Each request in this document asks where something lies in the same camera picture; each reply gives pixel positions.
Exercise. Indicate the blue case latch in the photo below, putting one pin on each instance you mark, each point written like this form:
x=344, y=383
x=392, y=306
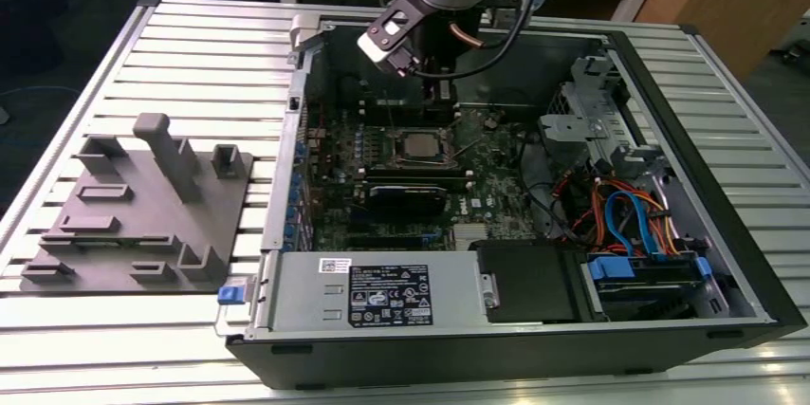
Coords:
x=229, y=296

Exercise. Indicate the black graphics card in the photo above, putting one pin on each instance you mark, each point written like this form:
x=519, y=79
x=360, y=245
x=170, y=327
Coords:
x=404, y=201

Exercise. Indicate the silver CPU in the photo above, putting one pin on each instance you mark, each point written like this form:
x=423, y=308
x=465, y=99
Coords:
x=420, y=143

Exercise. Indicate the black RAM slot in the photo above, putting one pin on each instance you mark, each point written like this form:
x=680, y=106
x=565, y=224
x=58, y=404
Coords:
x=417, y=182
x=404, y=108
x=417, y=171

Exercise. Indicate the hard disk in blue carrier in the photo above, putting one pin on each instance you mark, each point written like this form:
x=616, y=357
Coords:
x=609, y=268

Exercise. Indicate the CPU socket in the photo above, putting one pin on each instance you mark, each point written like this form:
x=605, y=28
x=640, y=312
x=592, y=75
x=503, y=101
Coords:
x=445, y=146

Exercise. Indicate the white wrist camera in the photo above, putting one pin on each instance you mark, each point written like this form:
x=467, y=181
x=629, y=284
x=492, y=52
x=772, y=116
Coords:
x=379, y=47

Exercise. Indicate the black expansion slot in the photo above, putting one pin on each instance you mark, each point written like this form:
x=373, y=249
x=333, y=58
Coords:
x=385, y=242

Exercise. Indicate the black PC case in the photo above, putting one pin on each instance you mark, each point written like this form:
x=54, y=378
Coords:
x=443, y=357

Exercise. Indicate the silver power supply unit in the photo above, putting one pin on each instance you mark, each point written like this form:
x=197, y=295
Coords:
x=297, y=291

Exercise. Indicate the green motherboard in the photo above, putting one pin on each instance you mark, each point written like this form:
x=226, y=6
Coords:
x=505, y=177

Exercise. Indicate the grey parts rack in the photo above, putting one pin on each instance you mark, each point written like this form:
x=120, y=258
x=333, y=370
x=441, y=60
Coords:
x=157, y=215

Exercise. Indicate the silver chipset heat sink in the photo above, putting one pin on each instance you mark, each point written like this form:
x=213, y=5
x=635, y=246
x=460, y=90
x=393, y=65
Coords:
x=471, y=232

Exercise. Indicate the metal drive cage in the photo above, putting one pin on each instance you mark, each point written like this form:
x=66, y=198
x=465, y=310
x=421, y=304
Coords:
x=588, y=106

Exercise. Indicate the black drive bay cover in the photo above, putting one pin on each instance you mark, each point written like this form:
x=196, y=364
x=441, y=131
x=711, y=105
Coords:
x=537, y=281

